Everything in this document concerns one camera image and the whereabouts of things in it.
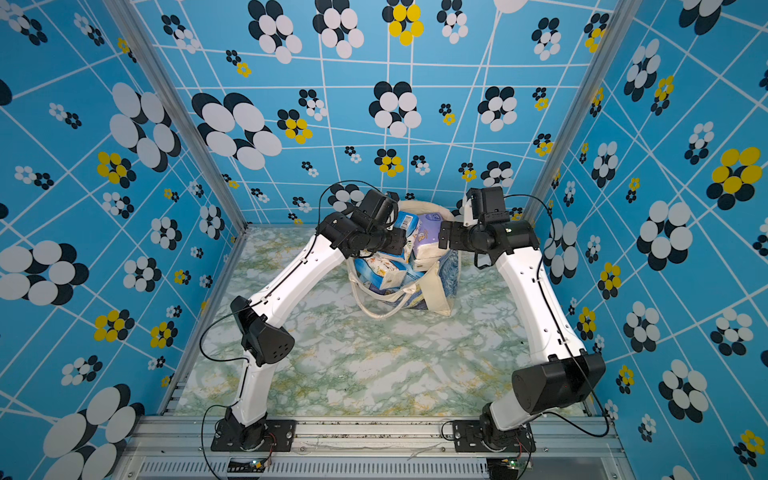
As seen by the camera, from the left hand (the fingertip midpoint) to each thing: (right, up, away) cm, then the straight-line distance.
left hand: (404, 236), depth 79 cm
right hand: (+15, +1, -2) cm, 15 cm away
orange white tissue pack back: (-5, -9, -1) cm, 10 cm away
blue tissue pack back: (0, +4, -3) cm, 5 cm away
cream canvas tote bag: (+9, -15, +4) cm, 18 cm away
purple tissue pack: (+6, +2, +1) cm, 7 cm away
